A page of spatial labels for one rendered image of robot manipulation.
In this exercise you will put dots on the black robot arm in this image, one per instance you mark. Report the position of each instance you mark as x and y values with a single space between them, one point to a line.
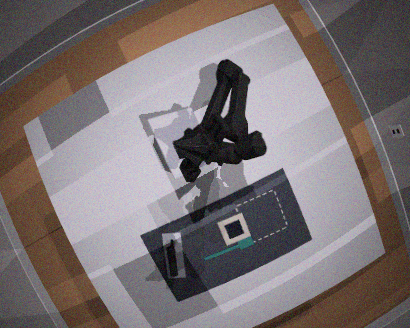
246 146

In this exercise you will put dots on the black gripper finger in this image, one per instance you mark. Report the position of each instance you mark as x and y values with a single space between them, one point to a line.
190 154
199 143

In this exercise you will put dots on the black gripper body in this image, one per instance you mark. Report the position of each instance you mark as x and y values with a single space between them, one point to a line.
219 151

